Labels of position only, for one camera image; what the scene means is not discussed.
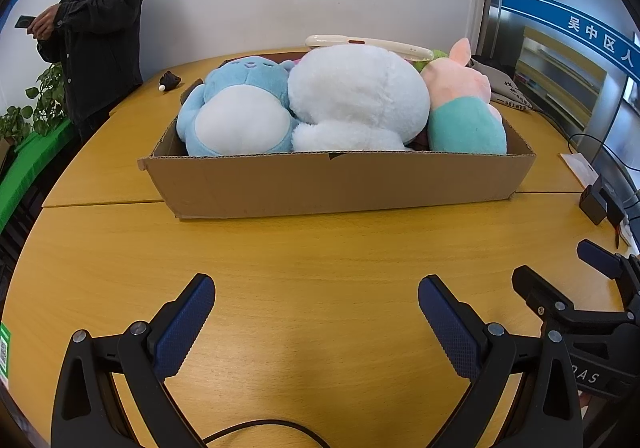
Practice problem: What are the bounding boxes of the green potted plant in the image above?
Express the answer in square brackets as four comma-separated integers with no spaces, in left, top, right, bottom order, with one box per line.
[0,63,68,144]

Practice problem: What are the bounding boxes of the cream phone case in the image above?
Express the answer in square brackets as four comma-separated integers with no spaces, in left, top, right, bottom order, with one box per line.
[305,34,435,63]

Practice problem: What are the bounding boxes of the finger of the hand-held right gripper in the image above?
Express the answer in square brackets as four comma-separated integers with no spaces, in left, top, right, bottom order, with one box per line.
[576,239,640,299]
[511,265,629,329]

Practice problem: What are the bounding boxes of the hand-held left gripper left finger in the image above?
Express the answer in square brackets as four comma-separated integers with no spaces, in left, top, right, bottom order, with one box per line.
[50,273,217,448]

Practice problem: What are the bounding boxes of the grey cloth bag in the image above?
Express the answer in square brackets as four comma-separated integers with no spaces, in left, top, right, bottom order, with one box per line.
[467,57,543,113]

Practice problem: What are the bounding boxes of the green sticker label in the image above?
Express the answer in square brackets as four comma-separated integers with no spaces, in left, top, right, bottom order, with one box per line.
[0,322,13,386]

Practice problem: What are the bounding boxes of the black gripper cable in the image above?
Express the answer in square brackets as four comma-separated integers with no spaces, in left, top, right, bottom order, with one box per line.
[202,420,331,448]

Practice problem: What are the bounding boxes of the blue window banner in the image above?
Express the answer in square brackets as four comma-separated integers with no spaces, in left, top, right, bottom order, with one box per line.
[501,0,640,79]

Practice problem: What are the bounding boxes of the black desk cable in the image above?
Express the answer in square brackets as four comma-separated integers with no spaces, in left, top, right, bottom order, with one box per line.
[567,133,640,209]

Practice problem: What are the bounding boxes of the black power adapter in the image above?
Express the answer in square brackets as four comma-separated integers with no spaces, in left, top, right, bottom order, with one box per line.
[579,175,626,226]

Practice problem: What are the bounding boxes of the green cloth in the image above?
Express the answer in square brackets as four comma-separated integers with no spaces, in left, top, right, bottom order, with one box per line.
[0,118,76,229]

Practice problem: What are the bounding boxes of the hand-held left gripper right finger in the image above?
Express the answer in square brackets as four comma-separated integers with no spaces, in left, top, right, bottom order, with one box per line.
[417,274,585,448]

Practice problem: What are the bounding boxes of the pink pig plush toy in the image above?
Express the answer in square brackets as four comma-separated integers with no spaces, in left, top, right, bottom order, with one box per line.
[415,38,508,156]

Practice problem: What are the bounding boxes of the cardboard box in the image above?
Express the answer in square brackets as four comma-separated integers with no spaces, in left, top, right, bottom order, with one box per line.
[137,50,537,220]

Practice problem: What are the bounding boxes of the blue plush bear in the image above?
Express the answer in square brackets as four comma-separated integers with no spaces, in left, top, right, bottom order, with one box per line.
[175,55,301,158]

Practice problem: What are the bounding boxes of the white plush toy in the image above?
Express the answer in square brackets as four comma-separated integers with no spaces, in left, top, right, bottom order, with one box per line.
[286,45,432,152]

